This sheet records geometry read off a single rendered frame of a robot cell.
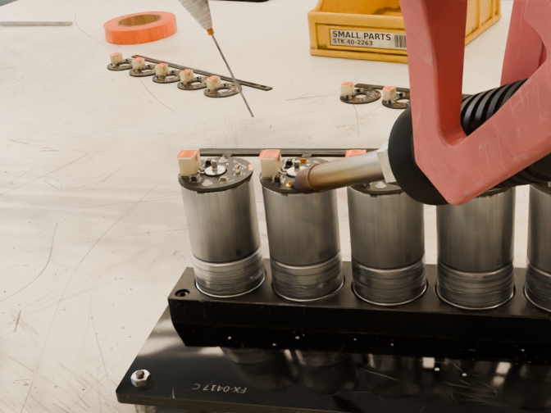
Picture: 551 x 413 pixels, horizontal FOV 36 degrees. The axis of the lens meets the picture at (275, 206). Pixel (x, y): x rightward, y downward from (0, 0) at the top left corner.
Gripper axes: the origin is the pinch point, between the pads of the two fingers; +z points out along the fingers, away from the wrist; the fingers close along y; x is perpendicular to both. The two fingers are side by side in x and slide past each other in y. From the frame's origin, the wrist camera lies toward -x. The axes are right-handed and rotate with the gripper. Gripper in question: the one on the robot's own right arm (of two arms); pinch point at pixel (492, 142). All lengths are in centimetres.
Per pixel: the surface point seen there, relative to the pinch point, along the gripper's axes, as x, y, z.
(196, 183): -7.6, 2.2, 8.9
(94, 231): -14.5, 2.6, 19.9
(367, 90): -19.8, -17.4, 22.5
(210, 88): -26.3, -10.4, 26.0
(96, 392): -4.7, 6.8, 14.4
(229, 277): -5.3, 1.8, 11.5
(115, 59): -36.1, -8.3, 31.3
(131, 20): -44, -13, 35
